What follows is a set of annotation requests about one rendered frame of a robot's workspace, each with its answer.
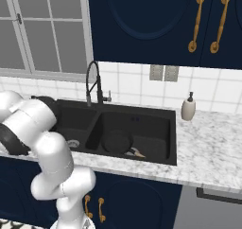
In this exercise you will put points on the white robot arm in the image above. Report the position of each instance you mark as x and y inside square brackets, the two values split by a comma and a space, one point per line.
[50, 150]

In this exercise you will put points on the black frying pan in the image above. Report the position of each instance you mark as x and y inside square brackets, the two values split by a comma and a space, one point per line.
[117, 142]

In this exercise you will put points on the black double sink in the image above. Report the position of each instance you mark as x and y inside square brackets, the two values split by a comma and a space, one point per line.
[148, 135]

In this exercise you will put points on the silver sink drain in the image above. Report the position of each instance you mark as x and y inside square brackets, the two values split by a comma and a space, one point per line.
[73, 144]

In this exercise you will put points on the black spring tap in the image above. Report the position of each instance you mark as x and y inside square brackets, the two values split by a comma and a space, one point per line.
[99, 87]

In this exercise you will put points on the white soap dispenser black pump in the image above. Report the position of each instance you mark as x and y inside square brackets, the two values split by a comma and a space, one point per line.
[188, 110]

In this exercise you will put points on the navy base cupboard door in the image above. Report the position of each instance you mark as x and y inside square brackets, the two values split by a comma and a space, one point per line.
[138, 201]
[15, 188]

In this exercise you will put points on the grey framed window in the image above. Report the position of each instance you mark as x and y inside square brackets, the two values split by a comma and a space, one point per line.
[41, 31]

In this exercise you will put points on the dark window latch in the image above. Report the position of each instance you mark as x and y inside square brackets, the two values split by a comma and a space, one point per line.
[19, 19]

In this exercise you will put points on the grey dishwasher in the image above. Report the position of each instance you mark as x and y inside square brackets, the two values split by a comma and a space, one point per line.
[208, 215]

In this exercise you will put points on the grey wall socket plate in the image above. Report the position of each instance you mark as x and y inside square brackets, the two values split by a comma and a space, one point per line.
[156, 73]
[171, 73]

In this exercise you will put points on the navy wall cupboard door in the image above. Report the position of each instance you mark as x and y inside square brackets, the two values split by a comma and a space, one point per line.
[234, 24]
[145, 21]

